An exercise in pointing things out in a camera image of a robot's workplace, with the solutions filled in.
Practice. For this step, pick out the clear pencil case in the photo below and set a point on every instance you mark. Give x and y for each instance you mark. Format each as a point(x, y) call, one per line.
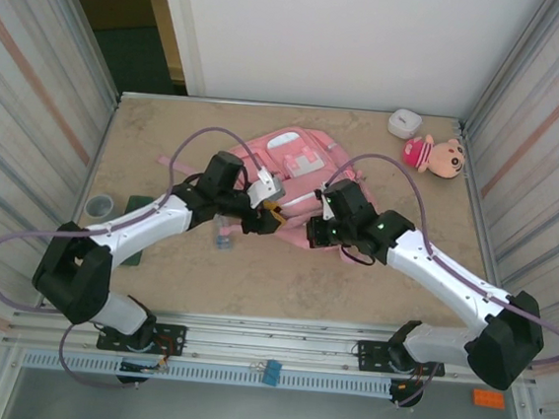
point(222, 236)

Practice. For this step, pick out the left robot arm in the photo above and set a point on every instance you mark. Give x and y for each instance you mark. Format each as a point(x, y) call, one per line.
point(150, 217)

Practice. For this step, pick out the small circuit board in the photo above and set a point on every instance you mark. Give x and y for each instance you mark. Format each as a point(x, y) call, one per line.
point(145, 368)

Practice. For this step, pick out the aluminium front rail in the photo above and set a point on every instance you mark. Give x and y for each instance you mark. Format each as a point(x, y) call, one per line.
point(272, 340)

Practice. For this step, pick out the plush doll with pink hat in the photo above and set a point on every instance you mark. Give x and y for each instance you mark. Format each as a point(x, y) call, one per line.
point(438, 158)

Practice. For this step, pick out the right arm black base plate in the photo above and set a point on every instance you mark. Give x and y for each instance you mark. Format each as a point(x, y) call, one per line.
point(370, 352)

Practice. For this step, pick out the grey plastic cup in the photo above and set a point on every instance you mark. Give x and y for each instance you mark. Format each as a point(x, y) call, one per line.
point(99, 206)

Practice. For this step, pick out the blue binder clip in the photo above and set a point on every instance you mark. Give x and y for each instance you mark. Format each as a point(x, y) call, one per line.
point(272, 372)

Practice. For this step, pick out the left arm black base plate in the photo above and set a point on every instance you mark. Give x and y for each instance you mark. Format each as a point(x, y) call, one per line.
point(173, 333)

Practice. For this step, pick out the orange toy block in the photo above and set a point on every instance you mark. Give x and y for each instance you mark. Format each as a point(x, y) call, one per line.
point(489, 399)

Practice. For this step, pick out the dark green notebook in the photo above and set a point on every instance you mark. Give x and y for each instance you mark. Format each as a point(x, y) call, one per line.
point(131, 257)

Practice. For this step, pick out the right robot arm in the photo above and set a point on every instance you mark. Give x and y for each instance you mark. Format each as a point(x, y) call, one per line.
point(441, 274)

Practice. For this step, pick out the small white box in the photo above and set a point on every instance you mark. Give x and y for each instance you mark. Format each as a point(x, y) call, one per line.
point(404, 122)

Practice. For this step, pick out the pink backpack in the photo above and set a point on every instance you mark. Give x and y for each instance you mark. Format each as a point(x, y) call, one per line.
point(301, 142)

